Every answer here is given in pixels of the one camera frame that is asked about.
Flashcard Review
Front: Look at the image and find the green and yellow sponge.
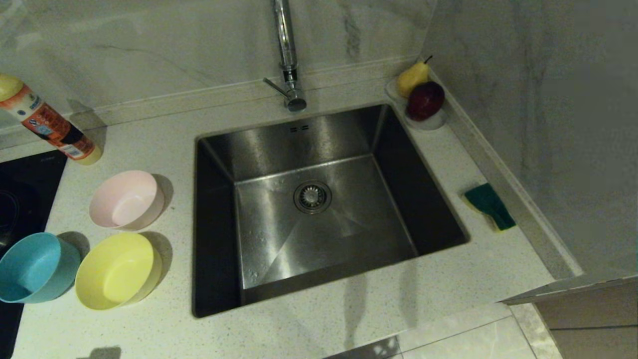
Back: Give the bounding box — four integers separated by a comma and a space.
462, 182, 518, 232

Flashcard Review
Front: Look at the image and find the metal sink drain strainer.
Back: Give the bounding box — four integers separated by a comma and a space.
293, 180, 332, 215

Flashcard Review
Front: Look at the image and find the chrome kitchen faucet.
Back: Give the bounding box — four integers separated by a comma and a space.
263, 0, 308, 113

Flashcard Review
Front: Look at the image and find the orange label detergent bottle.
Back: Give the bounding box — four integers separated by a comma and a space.
0, 73, 103, 166

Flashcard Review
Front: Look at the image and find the dark red apple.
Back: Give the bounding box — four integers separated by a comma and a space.
406, 81, 446, 122

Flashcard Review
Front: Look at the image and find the yellow plastic bowl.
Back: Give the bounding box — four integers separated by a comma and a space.
75, 232, 163, 311

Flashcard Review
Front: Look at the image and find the yellow pear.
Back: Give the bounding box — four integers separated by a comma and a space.
396, 55, 433, 98

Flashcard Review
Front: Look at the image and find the small white dish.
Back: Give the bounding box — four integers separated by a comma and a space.
385, 77, 448, 131

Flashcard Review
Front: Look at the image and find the black induction cooktop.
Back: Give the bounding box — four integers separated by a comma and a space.
0, 150, 68, 359

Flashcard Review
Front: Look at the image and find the blue plastic bowl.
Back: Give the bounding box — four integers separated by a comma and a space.
0, 232, 82, 304

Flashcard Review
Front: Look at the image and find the stainless steel sink basin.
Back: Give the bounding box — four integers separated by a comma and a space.
192, 102, 472, 319

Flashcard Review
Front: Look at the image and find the pink plastic bowl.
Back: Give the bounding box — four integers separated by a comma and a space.
89, 170, 165, 231

